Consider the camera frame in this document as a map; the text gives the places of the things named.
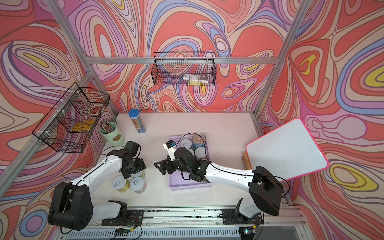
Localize silver pull-tab can front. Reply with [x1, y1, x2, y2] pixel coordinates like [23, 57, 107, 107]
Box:
[130, 177, 147, 194]

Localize orange label pull-tab can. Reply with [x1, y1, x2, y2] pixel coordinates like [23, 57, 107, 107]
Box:
[180, 139, 193, 149]

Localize orange can plastic lid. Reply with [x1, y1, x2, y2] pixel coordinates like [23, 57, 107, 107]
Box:
[195, 147, 207, 159]

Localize purple plastic perforated basket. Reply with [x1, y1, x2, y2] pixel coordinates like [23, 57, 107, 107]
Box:
[168, 133, 213, 191]

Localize large blue label can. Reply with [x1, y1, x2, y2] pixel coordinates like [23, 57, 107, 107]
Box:
[192, 134, 207, 149]

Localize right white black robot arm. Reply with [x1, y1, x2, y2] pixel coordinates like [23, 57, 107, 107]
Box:
[154, 147, 284, 218]

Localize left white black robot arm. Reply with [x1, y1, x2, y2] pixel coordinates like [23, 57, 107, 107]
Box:
[48, 141, 146, 231]

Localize items in back basket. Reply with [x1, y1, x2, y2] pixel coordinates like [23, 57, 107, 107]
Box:
[183, 74, 209, 86]

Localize yellow label pull-tab can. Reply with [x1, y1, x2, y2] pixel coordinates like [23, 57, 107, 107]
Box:
[112, 176, 130, 193]

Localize green cup with pencils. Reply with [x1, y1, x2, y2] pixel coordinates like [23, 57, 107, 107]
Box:
[99, 120, 126, 147]

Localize clear tube blue lid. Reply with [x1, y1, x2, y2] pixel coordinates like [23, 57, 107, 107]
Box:
[129, 109, 146, 134]

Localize wooden board stand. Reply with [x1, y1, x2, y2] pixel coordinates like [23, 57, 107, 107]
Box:
[242, 152, 252, 170]

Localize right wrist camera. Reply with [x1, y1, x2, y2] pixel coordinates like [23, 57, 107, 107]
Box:
[163, 140, 177, 162]

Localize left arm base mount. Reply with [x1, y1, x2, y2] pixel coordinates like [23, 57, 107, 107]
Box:
[102, 200, 144, 227]

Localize aluminium rail front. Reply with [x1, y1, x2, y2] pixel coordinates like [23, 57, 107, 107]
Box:
[57, 205, 314, 240]

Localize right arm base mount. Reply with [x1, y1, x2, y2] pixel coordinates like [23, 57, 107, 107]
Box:
[219, 198, 264, 227]

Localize black wire basket left wall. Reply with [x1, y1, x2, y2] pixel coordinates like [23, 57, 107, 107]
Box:
[32, 83, 110, 153]

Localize black wire basket wall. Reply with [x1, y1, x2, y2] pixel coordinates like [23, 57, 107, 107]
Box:
[151, 51, 217, 87]
[32, 83, 110, 153]

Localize black wire basket back wall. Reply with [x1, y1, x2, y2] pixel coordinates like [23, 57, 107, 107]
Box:
[151, 51, 217, 87]

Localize white board pink frame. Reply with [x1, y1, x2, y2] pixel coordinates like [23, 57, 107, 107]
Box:
[246, 119, 330, 180]

